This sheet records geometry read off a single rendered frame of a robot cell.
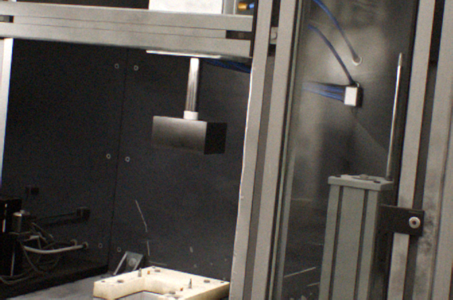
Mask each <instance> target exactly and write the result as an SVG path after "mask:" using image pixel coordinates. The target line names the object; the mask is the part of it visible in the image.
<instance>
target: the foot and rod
mask: <svg viewBox="0 0 453 300"><path fill-rule="evenodd" d="M203 62H204V58H203V57H189V67H188V74H187V88H186V96H185V110H184V117H179V116H157V115H155V116H154V118H153V127H152V141H151V147H152V148H161V149H166V150H171V151H177V152H186V153H192V154H201V155H209V154H224V150H225V143H226V136H227V123H226V122H219V121H209V120H202V119H198V113H199V105H200V91H201V83H202V69H203Z"/></svg>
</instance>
